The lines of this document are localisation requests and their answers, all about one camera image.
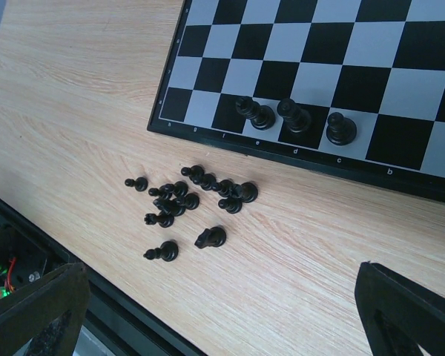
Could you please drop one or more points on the black knight piece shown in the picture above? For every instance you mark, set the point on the black knight piece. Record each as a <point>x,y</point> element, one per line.
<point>211,237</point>

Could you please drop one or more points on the black pawn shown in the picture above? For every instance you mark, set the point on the black pawn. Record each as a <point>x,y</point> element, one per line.
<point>159,193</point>
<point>231,205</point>
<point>205,181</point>
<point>190,201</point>
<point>168,252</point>
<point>139,184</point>
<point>192,172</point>
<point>225,188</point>

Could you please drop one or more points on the black chess king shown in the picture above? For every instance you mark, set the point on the black chess king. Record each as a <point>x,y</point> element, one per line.
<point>262,117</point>

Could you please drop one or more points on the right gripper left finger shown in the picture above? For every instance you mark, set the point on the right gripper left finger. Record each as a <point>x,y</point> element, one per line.
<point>47,315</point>

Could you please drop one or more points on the black aluminium rail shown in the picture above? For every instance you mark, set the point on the black aluminium rail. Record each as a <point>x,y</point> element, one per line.
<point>114,318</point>

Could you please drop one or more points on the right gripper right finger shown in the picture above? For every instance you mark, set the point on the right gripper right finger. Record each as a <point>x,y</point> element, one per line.
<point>399,316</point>

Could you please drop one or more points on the black chess queen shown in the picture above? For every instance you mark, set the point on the black chess queen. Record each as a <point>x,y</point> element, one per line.
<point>297,120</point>

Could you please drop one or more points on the black pawn far left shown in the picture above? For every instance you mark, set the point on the black pawn far left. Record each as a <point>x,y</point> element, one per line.
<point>139,184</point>

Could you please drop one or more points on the black rook piece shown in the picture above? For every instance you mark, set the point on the black rook piece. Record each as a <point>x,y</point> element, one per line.
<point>161,219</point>

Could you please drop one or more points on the black and silver chessboard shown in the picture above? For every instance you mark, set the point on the black and silver chessboard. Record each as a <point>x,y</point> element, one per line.
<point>379,63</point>

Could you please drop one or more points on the black pawn bottom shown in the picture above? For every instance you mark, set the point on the black pawn bottom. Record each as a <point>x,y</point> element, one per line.
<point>168,252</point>

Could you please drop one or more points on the right circuit board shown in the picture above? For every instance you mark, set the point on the right circuit board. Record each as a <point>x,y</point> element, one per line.
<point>14,275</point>

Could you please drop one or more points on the black chess bishop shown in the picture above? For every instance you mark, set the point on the black chess bishop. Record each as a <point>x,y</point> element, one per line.
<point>341,130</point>

